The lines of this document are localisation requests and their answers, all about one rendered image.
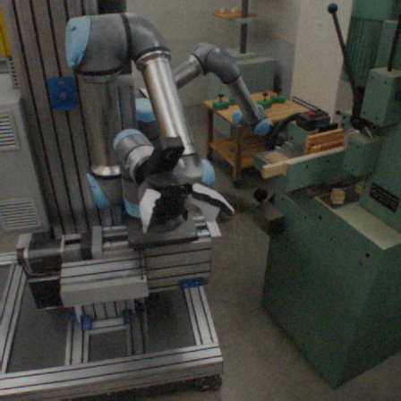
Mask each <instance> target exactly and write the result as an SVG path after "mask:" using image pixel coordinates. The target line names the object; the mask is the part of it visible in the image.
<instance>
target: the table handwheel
mask: <svg viewBox="0 0 401 401"><path fill-rule="evenodd" d="M300 113H301V112H300ZM300 113H295V114H292V115H290V116H287V117H285V119H284V120H282V121H281V122H280V123H279V124H278V125H277V127H276V128H275V129H274V130H273V133H272V135H271V137H270V140H269V148H268V151H272V150H275V141H276V139H277V136H278V135H279V133H280V132H281V130H283V129H284V128H285V127H286V125H287V124H288V123H290V122H291V121H293V120H294V119H297V115H298V114H300Z"/></svg>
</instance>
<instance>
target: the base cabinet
mask: <svg viewBox="0 0 401 401"><path fill-rule="evenodd" d="M274 207H275V208H276V209H278V210H279V211H280V212H281V213H282V214H283V215H284V216H285V219H284V225H283V230H282V231H279V232H276V233H274V234H272V235H270V238H269V250H268V258H267V265H266V272H265V278H264V286H263V292H262V299H261V302H262V303H263V304H264V306H265V307H266V308H267V309H268V311H269V312H270V313H271V315H272V316H273V317H274V318H275V319H276V321H278V324H279V325H280V326H281V327H282V328H283V330H285V331H286V333H287V335H288V336H290V338H292V339H293V340H294V342H295V343H296V345H297V346H298V347H299V348H300V349H301V351H302V352H303V353H304V355H305V356H306V357H307V358H308V360H310V361H311V364H312V365H313V366H314V367H315V368H316V369H317V370H318V372H319V373H320V374H321V375H322V377H323V378H324V379H325V380H326V382H327V383H328V384H329V385H330V386H331V387H332V388H333V389H336V388H339V387H341V386H342V385H344V384H346V383H347V382H348V381H349V380H352V379H354V378H355V377H356V376H360V375H362V374H363V373H365V372H366V371H368V370H369V369H371V368H373V367H374V366H375V365H377V364H379V363H381V362H383V361H386V360H387V359H388V358H389V357H391V356H393V355H395V354H396V353H398V352H400V351H401V260H398V261H397V262H394V263H391V264H388V265H387V266H385V267H383V268H381V269H375V268H374V267H372V266H371V265H370V264H369V263H368V262H367V261H366V260H364V259H363V258H362V257H360V256H359V255H358V254H357V253H355V252H354V250H352V249H351V248H349V247H347V246H346V244H345V243H343V242H342V241H340V240H339V239H338V238H337V237H336V236H334V235H333V234H331V233H330V232H329V231H328V230H327V228H326V227H324V226H323V225H322V224H320V223H318V222H317V221H316V220H315V219H314V218H312V217H311V216H310V215H309V214H307V213H306V212H305V211H304V210H303V209H301V208H299V207H298V206H297V205H296V204H294V203H293V202H292V201H291V200H290V199H289V198H288V197H286V196H285V195H284V194H283V193H282V192H280V191H278V190H277V189H276V195H275V202H274Z"/></svg>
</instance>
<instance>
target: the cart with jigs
mask: <svg viewBox="0 0 401 401"><path fill-rule="evenodd" d="M276 91H278V93H275V92H273V91H266V92H260V93H254V94H251V96H252V99H253V100H254V102H255V104H260V105H261V106H262V107H263V109H264V110H265V112H266V114H267V115H268V117H269V119H270V120H271V122H272V123H277V122H281V121H282V120H284V119H285V117H287V116H290V115H292V114H295V113H300V112H305V111H308V110H307V109H305V108H303V107H299V106H297V105H296V104H295V103H293V102H291V101H289V100H287V99H286V98H285V97H284V95H279V91H281V89H276ZM218 97H220V98H217V99H211V100H206V101H203V105H205V106H206V107H207V139H206V153H207V154H208V155H207V159H208V161H211V159H212V156H211V154H212V149H213V150H215V151H216V152H217V153H218V154H219V155H220V156H222V157H223V158H224V159H225V160H226V161H227V162H228V163H229V164H230V165H231V166H232V167H233V168H234V171H233V179H234V180H233V185H234V187H235V188H236V189H237V188H239V187H240V182H239V181H240V180H241V173H242V169H245V168H247V167H252V166H255V158H256V155H257V154H260V153H263V152H267V150H268V149H267V147H266V149H267V150H265V148H264V146H263V145H264V144H265V142H266V141H265V139H262V138H261V136H259V135H258V134H256V133H255V132H253V133H248V134H243V128H246V127H244V126H243V125H235V124H233V122H232V114H233V112H234V111H241V110H240V108H239V106H238V105H237V104H236V102H235V99H234V98H233V97H228V98H224V94H218ZM213 112H215V113H216V114H217V115H219V116H220V117H222V118H223V119H224V120H226V122H227V123H229V124H231V125H232V126H233V127H235V137H231V138H226V139H222V140H213Z"/></svg>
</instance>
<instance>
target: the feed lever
mask: <svg viewBox="0 0 401 401"><path fill-rule="evenodd" d="M328 12H329V13H330V14H331V15H332V18H333V22H334V25H335V29H336V33H337V38H338V41H339V45H340V48H341V51H342V55H343V57H344V61H345V64H346V70H347V74H348V78H349V81H350V85H351V89H352V93H353V97H354V103H355V107H356V111H357V112H354V113H352V115H351V117H350V124H351V126H352V128H353V129H354V130H358V131H360V130H363V129H364V130H365V131H366V132H367V134H368V136H369V138H371V139H375V136H374V134H373V133H372V132H371V130H370V127H371V126H372V124H373V123H372V122H369V121H367V120H365V119H363V118H361V117H360V113H361V105H360V101H359V98H358V95H357V90H356V87H355V84H354V78H353V74H352V70H351V67H350V64H349V59H348V56H347V52H346V47H345V42H344V40H343V36H342V33H341V29H340V26H339V22H338V19H337V5H336V4H329V5H328Z"/></svg>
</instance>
